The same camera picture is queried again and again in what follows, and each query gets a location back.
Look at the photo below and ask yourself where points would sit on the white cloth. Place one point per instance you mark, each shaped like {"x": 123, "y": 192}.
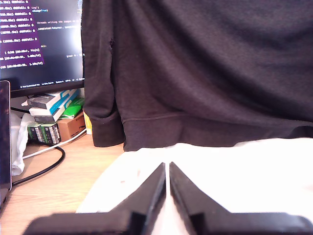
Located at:
{"x": 244, "y": 176}

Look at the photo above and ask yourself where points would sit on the yellow object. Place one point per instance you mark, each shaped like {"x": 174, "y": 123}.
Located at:
{"x": 88, "y": 124}

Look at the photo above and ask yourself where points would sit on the brown cardboard box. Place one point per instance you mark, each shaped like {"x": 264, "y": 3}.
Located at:
{"x": 72, "y": 127}

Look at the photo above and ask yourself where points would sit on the green package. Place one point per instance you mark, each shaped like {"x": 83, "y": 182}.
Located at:
{"x": 73, "y": 110}

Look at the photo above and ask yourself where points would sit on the green labelled small box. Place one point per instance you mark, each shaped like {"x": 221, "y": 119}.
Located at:
{"x": 35, "y": 132}
{"x": 51, "y": 133}

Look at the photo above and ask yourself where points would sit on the person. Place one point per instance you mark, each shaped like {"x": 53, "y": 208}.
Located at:
{"x": 200, "y": 73}

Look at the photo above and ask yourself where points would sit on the white and grey flat box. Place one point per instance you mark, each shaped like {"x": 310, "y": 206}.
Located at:
{"x": 46, "y": 118}

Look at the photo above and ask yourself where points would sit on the white and blue box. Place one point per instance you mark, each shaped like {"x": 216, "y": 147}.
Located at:
{"x": 61, "y": 100}

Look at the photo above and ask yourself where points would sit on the white plastic bag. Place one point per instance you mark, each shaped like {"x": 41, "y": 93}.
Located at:
{"x": 18, "y": 142}

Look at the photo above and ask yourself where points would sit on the grey and black box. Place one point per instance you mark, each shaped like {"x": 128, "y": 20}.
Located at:
{"x": 42, "y": 101}

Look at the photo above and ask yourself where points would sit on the black computer monitor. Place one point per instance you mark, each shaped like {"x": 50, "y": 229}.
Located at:
{"x": 61, "y": 68}

